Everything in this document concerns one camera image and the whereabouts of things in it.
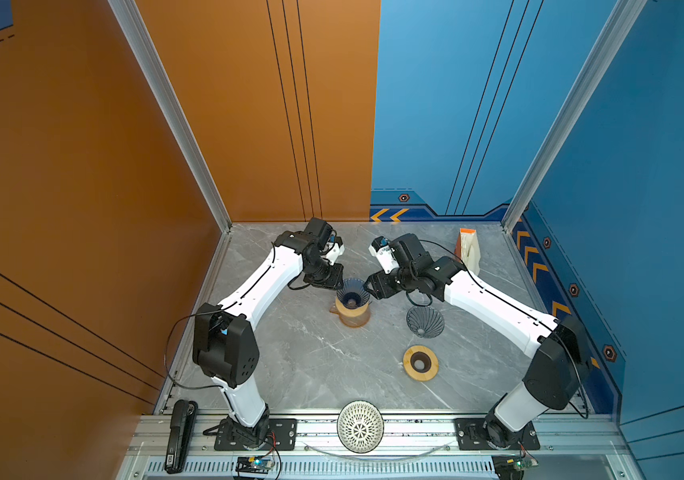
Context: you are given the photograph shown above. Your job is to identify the blue glass dripper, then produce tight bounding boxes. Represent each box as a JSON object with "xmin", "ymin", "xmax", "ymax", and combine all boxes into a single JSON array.
[{"xmin": 337, "ymin": 278, "xmax": 370, "ymax": 305}]

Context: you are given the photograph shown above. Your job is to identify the wooden dripper ring holder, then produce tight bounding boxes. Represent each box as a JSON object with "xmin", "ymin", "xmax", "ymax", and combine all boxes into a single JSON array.
[{"xmin": 335, "ymin": 298, "xmax": 369, "ymax": 309}]

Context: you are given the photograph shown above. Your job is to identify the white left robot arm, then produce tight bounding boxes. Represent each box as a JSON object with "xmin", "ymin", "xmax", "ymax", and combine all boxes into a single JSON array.
[{"xmin": 192, "ymin": 217, "xmax": 344, "ymax": 429}]

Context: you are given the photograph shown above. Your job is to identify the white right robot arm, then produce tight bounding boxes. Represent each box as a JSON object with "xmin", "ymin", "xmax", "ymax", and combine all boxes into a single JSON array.
[{"xmin": 365, "ymin": 233, "xmax": 595, "ymax": 449}]

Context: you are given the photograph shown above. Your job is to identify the grey glass dripper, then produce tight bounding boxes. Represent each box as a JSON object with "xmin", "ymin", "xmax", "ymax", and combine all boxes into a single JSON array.
[{"xmin": 406, "ymin": 306, "xmax": 445, "ymax": 339}]

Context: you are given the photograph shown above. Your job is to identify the cream coffee filter pack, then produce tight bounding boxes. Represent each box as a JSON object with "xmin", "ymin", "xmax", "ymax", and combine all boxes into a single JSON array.
[{"xmin": 455, "ymin": 228, "xmax": 481, "ymax": 275}]

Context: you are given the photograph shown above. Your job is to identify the white woven basket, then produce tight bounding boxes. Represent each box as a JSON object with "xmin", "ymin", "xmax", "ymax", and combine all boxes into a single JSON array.
[{"xmin": 336, "ymin": 400, "xmax": 385, "ymax": 454}]

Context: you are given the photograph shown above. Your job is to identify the black handheld device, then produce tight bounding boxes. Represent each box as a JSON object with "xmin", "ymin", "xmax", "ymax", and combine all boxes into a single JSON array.
[{"xmin": 164, "ymin": 399, "xmax": 198, "ymax": 474}]

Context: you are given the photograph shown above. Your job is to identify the left green circuit board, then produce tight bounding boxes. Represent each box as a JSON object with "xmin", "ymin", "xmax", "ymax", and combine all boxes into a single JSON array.
[{"xmin": 235, "ymin": 456, "xmax": 275, "ymax": 477}]

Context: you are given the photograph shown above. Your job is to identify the green circuit board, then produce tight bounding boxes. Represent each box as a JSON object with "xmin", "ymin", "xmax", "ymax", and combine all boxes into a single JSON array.
[
  {"xmin": 235, "ymin": 456, "xmax": 275, "ymax": 477},
  {"xmin": 492, "ymin": 456, "xmax": 539, "ymax": 480}
]

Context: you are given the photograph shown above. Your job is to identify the right green circuit board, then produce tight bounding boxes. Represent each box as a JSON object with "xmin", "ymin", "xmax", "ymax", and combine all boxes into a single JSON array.
[{"xmin": 492, "ymin": 456, "xmax": 539, "ymax": 480}]

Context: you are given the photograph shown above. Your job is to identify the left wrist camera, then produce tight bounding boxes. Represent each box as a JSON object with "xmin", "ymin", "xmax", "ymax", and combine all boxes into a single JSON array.
[{"xmin": 323, "ymin": 236, "xmax": 345, "ymax": 265}]

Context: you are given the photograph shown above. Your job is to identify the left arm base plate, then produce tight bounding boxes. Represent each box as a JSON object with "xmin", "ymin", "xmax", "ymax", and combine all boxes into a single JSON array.
[{"xmin": 214, "ymin": 417, "xmax": 297, "ymax": 452}]

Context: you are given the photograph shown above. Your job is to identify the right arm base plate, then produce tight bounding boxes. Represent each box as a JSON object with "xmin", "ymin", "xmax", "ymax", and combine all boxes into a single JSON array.
[{"xmin": 454, "ymin": 417, "xmax": 541, "ymax": 451}]

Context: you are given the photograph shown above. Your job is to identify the aluminium mounting rail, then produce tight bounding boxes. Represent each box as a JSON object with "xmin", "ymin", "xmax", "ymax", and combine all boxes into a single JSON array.
[{"xmin": 116, "ymin": 411, "xmax": 619, "ymax": 480}]

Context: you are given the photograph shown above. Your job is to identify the aluminium corner post left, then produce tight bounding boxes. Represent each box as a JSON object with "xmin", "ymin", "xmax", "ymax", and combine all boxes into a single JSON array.
[{"xmin": 108, "ymin": 0, "xmax": 232, "ymax": 234}]

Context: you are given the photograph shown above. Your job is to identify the aluminium corner post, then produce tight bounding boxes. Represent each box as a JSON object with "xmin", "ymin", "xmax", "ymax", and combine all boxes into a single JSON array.
[
  {"xmin": 108, "ymin": 0, "xmax": 232, "ymax": 234},
  {"xmin": 501, "ymin": 0, "xmax": 647, "ymax": 234}
]

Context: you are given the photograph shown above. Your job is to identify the aluminium corner post right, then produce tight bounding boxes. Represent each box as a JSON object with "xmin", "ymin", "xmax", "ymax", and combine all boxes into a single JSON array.
[{"xmin": 501, "ymin": 0, "xmax": 647, "ymax": 234}]

